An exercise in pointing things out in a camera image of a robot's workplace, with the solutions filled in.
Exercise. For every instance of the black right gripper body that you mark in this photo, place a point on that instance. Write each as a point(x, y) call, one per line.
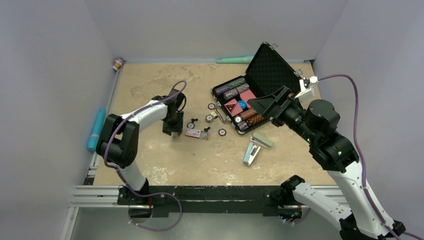
point(292, 119)

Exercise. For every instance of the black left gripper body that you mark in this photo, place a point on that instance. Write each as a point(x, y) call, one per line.
point(173, 124)

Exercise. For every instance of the beige green stapler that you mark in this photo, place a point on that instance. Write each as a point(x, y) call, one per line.
point(262, 140)

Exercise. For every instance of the light blue stapler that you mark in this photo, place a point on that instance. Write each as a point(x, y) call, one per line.
point(251, 153)

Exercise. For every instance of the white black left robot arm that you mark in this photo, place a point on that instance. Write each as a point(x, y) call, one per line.
point(119, 137)

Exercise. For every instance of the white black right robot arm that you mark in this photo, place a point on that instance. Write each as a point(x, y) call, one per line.
point(363, 217)

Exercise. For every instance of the blue green poker chip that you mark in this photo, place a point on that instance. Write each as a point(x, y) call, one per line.
point(190, 125)

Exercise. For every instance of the red white staple box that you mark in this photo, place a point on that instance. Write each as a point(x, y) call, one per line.
point(197, 134)

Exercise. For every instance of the black poker chip case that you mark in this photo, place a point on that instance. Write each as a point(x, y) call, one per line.
point(266, 73)

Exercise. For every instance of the orange black poker chip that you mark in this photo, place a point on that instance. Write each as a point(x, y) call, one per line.
point(222, 132)

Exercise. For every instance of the small orange bottle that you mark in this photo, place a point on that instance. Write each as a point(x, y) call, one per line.
point(118, 63)

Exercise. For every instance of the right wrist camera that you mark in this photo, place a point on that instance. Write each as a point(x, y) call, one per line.
point(307, 87)

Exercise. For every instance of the mint green handle tool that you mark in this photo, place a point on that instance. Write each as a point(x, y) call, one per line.
point(235, 60)

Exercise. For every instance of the teal blue handle tool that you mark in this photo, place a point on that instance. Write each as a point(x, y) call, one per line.
point(96, 130)

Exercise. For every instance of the aluminium frame rail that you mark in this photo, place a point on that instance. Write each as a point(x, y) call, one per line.
point(87, 196)

